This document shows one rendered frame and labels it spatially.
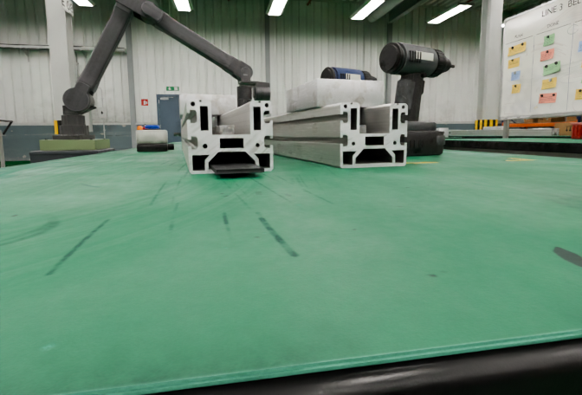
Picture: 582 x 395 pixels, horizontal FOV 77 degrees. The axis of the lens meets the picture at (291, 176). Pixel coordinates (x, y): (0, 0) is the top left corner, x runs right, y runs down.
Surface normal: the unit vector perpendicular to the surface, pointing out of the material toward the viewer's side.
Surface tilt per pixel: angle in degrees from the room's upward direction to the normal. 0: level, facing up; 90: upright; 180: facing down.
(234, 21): 90
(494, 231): 0
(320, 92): 90
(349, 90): 90
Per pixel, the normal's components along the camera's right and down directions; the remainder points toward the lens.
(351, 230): -0.01, -0.99
